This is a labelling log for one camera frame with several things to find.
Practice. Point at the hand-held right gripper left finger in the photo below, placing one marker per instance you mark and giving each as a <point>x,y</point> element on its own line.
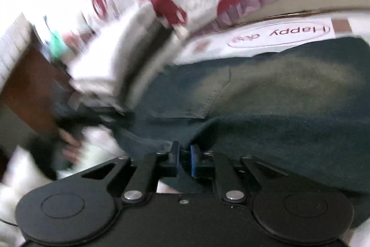
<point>153,167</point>

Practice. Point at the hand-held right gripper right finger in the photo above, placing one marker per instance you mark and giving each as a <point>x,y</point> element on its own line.
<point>195,161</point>

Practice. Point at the dark blue jeans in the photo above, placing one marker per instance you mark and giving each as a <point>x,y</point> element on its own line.
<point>260,119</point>

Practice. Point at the person's left forearm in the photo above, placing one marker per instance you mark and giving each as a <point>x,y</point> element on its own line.
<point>23,183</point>

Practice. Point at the folded white clothes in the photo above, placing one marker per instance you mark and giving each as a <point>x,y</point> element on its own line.
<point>115,61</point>

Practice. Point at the person's left hand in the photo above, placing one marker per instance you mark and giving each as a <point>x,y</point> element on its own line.
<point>70,144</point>

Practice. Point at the brown wooden furniture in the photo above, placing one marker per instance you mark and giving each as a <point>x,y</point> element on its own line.
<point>29,90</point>

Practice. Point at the green item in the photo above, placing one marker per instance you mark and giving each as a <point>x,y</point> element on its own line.
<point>57,43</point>

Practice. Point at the white knitted cloth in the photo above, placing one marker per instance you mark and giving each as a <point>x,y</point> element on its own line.
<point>11,50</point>

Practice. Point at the checkered bed sheet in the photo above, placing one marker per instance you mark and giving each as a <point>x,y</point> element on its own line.
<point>289,33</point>

